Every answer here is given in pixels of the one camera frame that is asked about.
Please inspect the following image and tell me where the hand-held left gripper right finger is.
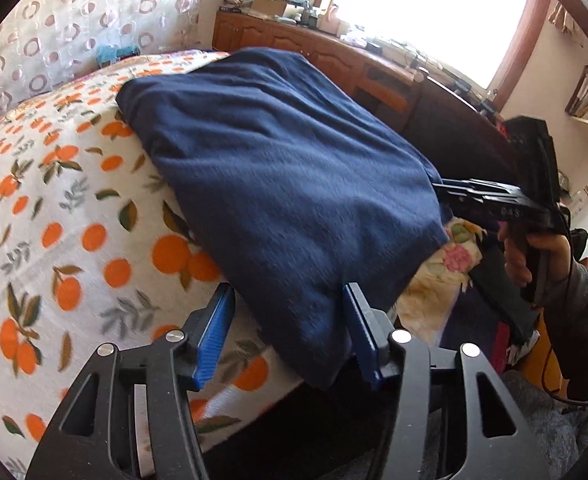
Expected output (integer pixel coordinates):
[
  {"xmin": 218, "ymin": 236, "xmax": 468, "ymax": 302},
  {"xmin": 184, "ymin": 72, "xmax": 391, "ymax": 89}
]
[{"xmin": 341, "ymin": 282, "xmax": 550, "ymax": 480}]

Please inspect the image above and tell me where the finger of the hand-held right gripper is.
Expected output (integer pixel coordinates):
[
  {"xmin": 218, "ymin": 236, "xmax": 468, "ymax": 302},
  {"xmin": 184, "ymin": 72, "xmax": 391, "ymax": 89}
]
[{"xmin": 431, "ymin": 177, "xmax": 517, "ymax": 221}]

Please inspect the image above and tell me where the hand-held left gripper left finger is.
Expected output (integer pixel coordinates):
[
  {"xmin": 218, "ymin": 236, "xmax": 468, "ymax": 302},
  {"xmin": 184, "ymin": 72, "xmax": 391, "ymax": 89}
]
[{"xmin": 26, "ymin": 284, "xmax": 237, "ymax": 480}]

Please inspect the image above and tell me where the navy printed T-shirt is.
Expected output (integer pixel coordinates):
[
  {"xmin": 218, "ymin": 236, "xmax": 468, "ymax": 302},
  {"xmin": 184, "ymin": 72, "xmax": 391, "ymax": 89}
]
[{"xmin": 116, "ymin": 47, "xmax": 450, "ymax": 391}]

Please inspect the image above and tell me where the person's right forearm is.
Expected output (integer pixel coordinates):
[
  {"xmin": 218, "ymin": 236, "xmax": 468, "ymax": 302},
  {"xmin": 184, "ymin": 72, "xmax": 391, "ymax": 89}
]
[{"xmin": 539, "ymin": 259, "xmax": 588, "ymax": 402}]

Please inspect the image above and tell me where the dark clothes pile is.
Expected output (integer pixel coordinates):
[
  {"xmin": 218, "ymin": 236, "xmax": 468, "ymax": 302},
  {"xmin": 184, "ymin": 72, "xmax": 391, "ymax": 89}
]
[{"xmin": 468, "ymin": 255, "xmax": 541, "ymax": 358}]

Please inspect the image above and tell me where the person's right hand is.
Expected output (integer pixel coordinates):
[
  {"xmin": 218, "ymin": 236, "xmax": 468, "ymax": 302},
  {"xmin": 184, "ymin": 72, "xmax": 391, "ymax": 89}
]
[{"xmin": 496, "ymin": 220, "xmax": 573, "ymax": 287}]

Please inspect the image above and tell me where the black cloth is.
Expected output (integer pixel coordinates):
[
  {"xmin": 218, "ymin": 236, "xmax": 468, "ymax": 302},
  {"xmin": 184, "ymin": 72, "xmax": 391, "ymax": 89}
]
[{"xmin": 406, "ymin": 94, "xmax": 517, "ymax": 183}]

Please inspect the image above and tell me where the floral blanket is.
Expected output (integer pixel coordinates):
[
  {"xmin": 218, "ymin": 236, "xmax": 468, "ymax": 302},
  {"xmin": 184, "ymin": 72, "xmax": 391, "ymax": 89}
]
[{"xmin": 398, "ymin": 215, "xmax": 486, "ymax": 347}]

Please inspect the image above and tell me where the orange fruit print bed sheet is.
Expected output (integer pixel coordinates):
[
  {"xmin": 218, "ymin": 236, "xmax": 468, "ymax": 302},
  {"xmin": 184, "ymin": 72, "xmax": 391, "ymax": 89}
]
[{"xmin": 0, "ymin": 50, "xmax": 305, "ymax": 463}]

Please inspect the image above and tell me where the window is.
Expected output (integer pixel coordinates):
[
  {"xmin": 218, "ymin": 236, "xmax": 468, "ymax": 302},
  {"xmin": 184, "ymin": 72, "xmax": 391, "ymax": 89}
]
[{"xmin": 319, "ymin": 0, "xmax": 536, "ymax": 92}]

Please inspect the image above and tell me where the wooden cabinet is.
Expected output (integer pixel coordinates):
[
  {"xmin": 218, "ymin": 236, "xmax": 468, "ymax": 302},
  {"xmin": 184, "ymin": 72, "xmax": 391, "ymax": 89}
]
[{"xmin": 213, "ymin": 10, "xmax": 425, "ymax": 132}]

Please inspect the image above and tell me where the cardboard box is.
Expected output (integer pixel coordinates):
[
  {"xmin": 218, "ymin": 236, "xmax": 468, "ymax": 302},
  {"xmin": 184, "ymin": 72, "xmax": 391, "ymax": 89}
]
[{"xmin": 249, "ymin": 0, "xmax": 291, "ymax": 18}]

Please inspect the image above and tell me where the teal tissue box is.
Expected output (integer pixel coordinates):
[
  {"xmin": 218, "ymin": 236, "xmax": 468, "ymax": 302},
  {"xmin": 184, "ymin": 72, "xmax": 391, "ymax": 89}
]
[{"xmin": 96, "ymin": 44, "xmax": 140, "ymax": 67}]

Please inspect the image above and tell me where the sheer circle pattern curtain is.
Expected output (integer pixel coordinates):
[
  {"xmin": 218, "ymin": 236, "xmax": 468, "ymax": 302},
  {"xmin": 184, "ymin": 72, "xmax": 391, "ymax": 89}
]
[{"xmin": 0, "ymin": 0, "xmax": 225, "ymax": 132}]

